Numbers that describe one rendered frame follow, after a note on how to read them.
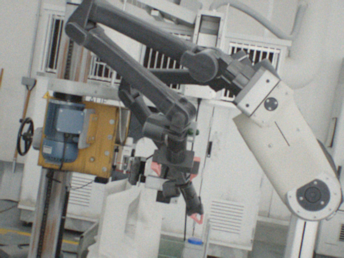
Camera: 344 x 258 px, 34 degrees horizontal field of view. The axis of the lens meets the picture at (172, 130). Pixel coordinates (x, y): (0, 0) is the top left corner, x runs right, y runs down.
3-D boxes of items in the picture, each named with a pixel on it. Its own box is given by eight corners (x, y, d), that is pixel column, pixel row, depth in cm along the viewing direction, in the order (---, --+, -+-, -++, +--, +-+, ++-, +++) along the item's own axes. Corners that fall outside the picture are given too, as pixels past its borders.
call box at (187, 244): (201, 261, 230) (203, 246, 230) (181, 257, 231) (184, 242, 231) (202, 256, 238) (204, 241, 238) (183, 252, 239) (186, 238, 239)
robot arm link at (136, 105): (124, 87, 217) (135, 81, 227) (114, 94, 220) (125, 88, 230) (188, 178, 219) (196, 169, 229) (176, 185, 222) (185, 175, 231)
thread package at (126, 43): (126, 63, 224) (132, 20, 223) (85, 56, 225) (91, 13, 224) (132, 66, 240) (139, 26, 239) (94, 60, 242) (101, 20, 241)
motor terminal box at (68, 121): (80, 141, 223) (85, 111, 223) (55, 137, 220) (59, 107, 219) (77, 138, 231) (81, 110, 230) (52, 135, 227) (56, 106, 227)
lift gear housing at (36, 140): (41, 152, 253) (44, 128, 253) (29, 150, 254) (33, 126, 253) (48, 150, 264) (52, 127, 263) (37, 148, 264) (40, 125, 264)
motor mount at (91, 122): (84, 149, 227) (90, 109, 226) (68, 147, 227) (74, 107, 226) (99, 145, 255) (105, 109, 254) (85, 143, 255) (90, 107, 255)
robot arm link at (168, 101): (69, 17, 154) (89, 13, 163) (60, 33, 156) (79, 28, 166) (191, 119, 150) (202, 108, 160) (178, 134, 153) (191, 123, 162)
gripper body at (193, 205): (187, 217, 227) (181, 202, 224) (187, 203, 236) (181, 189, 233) (203, 213, 226) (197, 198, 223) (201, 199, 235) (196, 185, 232)
